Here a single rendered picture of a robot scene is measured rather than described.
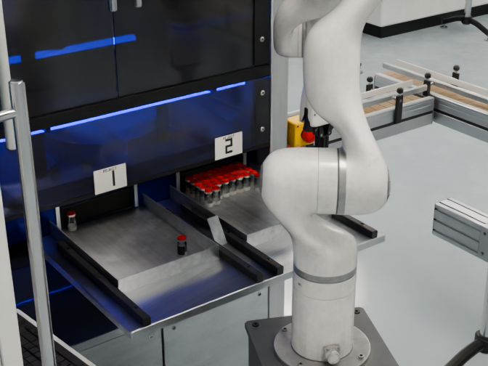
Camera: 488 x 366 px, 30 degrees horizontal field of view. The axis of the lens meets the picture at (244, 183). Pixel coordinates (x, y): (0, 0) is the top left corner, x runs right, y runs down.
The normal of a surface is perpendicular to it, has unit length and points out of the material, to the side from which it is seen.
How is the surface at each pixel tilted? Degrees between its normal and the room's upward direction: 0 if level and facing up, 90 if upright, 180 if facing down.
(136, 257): 0
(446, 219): 90
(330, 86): 77
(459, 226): 90
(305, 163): 36
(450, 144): 0
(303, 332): 90
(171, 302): 0
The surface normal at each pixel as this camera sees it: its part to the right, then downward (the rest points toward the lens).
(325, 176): -0.05, -0.15
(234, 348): 0.59, 0.34
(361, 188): 0.00, 0.25
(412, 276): 0.00, -0.91
